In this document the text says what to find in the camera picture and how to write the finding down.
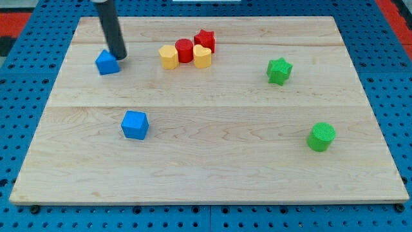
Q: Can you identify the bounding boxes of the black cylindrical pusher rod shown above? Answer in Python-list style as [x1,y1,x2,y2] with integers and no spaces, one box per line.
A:
[93,0,127,60]

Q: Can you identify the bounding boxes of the blue cube block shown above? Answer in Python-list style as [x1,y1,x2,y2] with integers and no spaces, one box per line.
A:
[121,110,149,140]

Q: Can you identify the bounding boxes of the light wooden board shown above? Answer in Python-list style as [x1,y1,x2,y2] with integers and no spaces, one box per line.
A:
[10,16,409,206]

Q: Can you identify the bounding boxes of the yellow pentagon block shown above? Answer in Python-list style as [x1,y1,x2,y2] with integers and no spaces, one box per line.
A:
[158,45,179,70]

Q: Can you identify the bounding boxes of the red cylinder block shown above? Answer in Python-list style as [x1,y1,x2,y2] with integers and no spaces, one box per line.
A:
[175,39,193,63]

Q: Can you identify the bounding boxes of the red star block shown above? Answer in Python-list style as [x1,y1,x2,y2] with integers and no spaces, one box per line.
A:
[194,29,216,53]

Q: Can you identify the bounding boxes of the yellow heart block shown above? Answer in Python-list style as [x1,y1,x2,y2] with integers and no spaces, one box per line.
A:
[193,44,212,68]

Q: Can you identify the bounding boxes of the green star block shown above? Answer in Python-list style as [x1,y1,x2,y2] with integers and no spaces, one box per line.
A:
[267,57,293,86]

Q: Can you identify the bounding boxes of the green cylinder block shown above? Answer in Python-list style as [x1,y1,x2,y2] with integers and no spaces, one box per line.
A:
[306,122,336,152]

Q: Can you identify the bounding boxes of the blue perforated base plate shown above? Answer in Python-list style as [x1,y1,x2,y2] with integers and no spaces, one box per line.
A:
[1,0,411,231]

